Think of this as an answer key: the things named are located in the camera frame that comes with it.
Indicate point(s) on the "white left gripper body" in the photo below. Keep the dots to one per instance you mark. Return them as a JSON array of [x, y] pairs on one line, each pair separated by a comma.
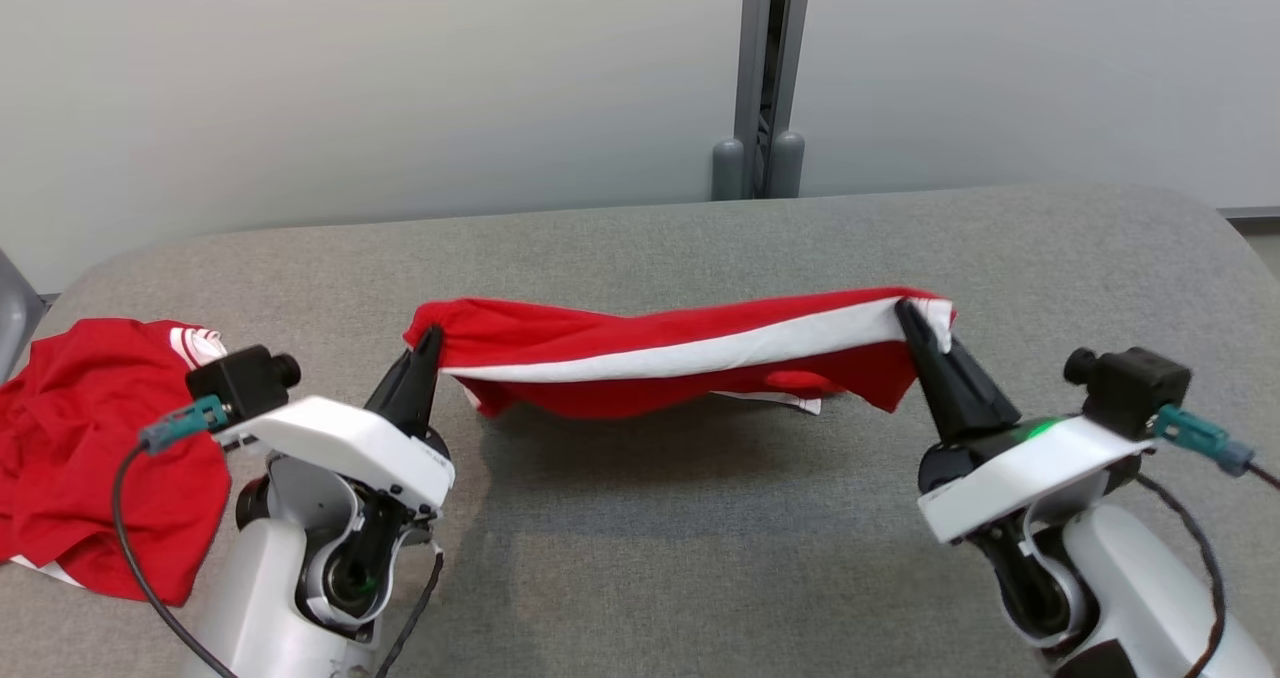
[[340, 438]]

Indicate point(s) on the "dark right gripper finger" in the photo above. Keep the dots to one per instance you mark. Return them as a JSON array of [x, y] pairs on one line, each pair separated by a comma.
[[985, 403], [940, 388]]

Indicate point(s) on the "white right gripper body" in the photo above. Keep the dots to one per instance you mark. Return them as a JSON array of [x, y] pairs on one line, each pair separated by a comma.
[[1020, 468]]

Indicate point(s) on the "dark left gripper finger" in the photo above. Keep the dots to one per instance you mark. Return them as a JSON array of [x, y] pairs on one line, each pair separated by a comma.
[[395, 393], [425, 388]]

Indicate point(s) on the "red shorts white stripe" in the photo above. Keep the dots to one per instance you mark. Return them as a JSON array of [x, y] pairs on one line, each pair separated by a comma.
[[600, 333]]

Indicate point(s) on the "red jersey white sleeves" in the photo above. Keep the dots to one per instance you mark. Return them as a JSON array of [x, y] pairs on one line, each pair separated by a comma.
[[90, 438]]

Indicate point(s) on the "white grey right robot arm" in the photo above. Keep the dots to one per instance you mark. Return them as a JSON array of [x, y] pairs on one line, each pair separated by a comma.
[[1140, 588]]

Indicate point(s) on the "grey metal support leg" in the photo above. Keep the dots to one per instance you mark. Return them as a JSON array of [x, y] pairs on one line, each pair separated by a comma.
[[12, 318]]

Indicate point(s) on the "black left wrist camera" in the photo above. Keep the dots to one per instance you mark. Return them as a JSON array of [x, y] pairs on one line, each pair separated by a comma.
[[240, 378]]

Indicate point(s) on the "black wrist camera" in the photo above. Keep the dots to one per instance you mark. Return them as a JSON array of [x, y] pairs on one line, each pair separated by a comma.
[[240, 378], [1135, 388]]

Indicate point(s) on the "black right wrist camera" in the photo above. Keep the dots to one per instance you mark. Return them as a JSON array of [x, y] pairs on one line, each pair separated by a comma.
[[1135, 388]]

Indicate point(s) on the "grey metal partition post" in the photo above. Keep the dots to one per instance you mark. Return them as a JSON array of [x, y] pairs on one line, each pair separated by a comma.
[[752, 58]]

